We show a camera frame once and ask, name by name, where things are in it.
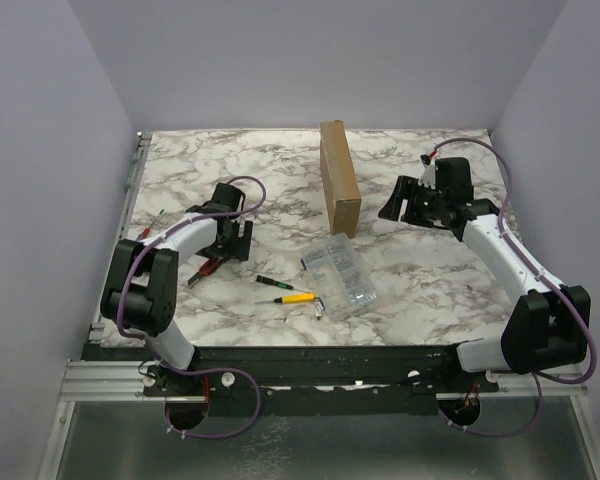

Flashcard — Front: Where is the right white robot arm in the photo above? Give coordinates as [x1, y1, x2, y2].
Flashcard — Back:
[378, 157, 591, 391]

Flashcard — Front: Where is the red blue screwdriver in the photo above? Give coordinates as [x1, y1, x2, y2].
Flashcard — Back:
[136, 209, 165, 240]

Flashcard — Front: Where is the brown cardboard express box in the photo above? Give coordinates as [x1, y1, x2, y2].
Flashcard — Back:
[319, 120, 361, 238]

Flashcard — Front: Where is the yellow handled screwdriver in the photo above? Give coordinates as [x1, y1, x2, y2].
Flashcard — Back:
[262, 293, 317, 305]

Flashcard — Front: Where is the left side metal rail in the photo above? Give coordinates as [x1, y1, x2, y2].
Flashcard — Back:
[115, 131, 153, 241]

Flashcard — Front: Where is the aluminium frame rail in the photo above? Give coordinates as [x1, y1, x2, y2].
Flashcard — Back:
[34, 357, 600, 480]

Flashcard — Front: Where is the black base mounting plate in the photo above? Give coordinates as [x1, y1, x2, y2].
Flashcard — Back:
[144, 346, 498, 417]

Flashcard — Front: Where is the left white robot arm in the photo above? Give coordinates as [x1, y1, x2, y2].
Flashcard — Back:
[100, 179, 262, 395]

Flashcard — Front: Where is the black green precision screwdriver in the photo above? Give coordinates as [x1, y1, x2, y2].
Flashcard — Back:
[256, 275, 295, 290]

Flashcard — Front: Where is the small metal hex key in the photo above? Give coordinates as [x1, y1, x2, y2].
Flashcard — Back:
[314, 297, 325, 321]

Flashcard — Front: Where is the clear plastic screw organizer box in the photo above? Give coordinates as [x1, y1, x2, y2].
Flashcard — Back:
[299, 233, 378, 321]

